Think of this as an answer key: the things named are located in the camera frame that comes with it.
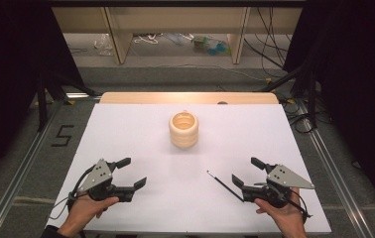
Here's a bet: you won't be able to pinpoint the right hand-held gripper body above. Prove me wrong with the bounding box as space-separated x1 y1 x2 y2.
240 163 316 209

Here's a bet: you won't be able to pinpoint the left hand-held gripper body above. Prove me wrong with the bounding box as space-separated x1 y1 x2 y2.
75 158 135 203

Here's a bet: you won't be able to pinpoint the thin black pen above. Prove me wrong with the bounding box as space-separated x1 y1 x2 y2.
205 170 245 203

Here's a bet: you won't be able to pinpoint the ribbed wooden pen holder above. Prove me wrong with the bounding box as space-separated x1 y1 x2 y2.
169 110 199 150

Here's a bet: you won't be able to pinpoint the person's left hand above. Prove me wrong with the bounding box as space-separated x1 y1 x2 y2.
58 194 121 238

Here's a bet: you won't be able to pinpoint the person's right hand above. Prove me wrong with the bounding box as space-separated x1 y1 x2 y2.
254 188 309 238

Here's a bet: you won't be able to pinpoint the white board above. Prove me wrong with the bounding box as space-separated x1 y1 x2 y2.
45 102 332 236

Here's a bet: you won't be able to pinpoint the black metal stand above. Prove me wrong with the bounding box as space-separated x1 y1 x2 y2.
258 64 318 130
36 68 101 133

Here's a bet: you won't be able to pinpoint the clear plastic bag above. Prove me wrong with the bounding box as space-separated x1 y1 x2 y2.
93 33 114 57

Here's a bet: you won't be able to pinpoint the light wooden shelf unit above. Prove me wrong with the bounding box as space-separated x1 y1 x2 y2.
52 6 304 65

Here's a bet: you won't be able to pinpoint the black curtain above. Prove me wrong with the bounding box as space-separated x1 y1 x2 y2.
283 0 375 212
0 0 88 186

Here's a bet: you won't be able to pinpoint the colourful plastic bag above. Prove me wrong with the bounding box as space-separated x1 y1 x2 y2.
190 34 232 57

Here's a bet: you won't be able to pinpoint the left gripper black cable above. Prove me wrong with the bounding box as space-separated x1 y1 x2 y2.
48 165 98 221

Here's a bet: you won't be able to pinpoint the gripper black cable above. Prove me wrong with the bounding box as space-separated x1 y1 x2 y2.
288 187 313 223
48 165 98 221

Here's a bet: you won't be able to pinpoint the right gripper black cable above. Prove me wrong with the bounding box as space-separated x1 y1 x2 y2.
288 187 313 223

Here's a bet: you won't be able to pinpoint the metal floor rail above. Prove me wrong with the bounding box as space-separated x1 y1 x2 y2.
0 102 64 238
296 98 375 238

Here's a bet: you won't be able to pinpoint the coiled black floor cables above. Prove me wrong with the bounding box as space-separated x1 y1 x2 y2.
279 94 319 135

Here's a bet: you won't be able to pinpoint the hanging black cables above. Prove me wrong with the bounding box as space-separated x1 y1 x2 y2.
243 7 293 79

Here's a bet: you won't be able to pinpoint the white cord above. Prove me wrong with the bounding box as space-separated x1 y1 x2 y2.
133 33 164 46

